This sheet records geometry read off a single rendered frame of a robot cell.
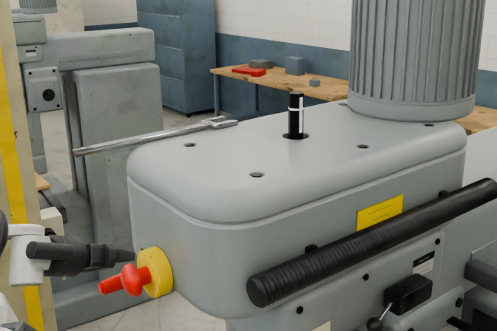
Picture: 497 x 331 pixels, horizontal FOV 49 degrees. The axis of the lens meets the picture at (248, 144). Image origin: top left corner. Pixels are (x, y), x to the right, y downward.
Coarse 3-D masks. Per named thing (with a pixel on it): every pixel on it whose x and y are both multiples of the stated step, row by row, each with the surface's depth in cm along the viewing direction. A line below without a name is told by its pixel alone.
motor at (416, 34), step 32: (352, 0) 86; (384, 0) 79; (416, 0) 77; (448, 0) 77; (480, 0) 79; (352, 32) 87; (384, 32) 80; (416, 32) 78; (448, 32) 78; (480, 32) 82; (352, 64) 87; (384, 64) 82; (416, 64) 79; (448, 64) 80; (352, 96) 88; (384, 96) 83; (416, 96) 81; (448, 96) 81
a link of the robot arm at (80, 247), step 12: (72, 240) 120; (84, 252) 121; (96, 252) 124; (108, 252) 125; (72, 264) 118; (84, 264) 121; (96, 264) 123; (108, 264) 125; (60, 276) 119; (72, 276) 121
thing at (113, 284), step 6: (114, 276) 76; (120, 276) 76; (102, 282) 75; (108, 282) 75; (114, 282) 75; (120, 282) 76; (102, 288) 74; (108, 288) 75; (114, 288) 75; (120, 288) 76; (102, 294) 75
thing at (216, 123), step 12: (204, 120) 82; (216, 120) 83; (228, 120) 82; (156, 132) 77; (168, 132) 76; (180, 132) 77; (96, 144) 72; (108, 144) 72; (120, 144) 72; (132, 144) 73
